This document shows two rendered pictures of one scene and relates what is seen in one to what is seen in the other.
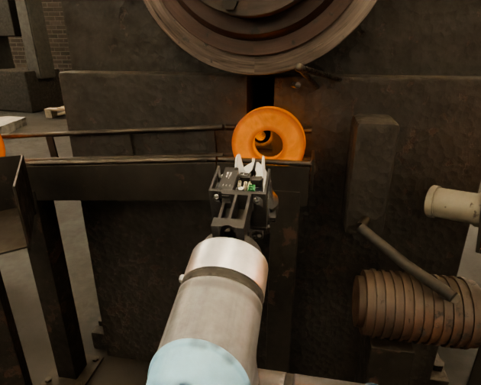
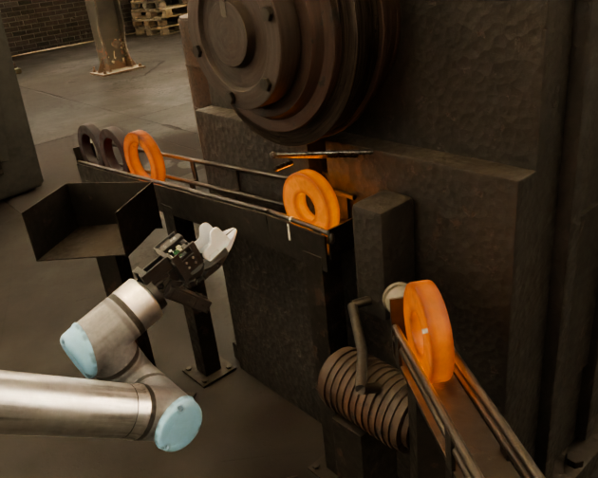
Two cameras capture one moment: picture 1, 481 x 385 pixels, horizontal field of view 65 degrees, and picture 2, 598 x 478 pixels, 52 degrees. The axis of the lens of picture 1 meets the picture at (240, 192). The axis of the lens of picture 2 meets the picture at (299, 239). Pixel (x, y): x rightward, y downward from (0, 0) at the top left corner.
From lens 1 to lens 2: 0.91 m
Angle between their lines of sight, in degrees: 37
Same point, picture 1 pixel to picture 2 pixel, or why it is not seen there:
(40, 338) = not seen: hidden behind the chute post
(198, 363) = (72, 334)
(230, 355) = (85, 336)
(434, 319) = (360, 407)
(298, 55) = (305, 134)
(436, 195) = (389, 292)
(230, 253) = (126, 289)
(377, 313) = (323, 384)
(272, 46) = (282, 126)
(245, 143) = (290, 201)
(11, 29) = not seen: outside the picture
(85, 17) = not seen: hidden behind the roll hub
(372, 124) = (361, 209)
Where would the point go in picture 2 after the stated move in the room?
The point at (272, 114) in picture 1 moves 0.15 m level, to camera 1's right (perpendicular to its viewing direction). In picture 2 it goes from (304, 180) to (364, 191)
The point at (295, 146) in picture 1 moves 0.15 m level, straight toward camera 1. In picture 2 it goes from (322, 212) to (268, 239)
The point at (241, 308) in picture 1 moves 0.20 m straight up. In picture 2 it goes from (110, 319) to (80, 211)
